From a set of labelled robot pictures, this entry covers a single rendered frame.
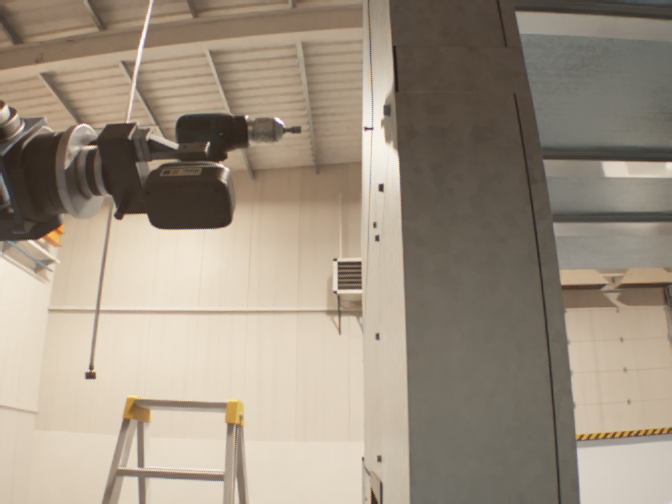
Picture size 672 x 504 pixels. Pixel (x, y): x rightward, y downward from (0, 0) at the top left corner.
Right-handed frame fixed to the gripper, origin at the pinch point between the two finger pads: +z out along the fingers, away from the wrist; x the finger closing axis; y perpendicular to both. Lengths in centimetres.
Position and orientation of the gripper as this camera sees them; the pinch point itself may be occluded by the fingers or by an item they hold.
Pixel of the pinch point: (197, 166)
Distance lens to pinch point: 84.3
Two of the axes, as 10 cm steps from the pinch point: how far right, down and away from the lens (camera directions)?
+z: 10.0, -0.1, -0.4
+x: -0.3, -7.6, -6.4
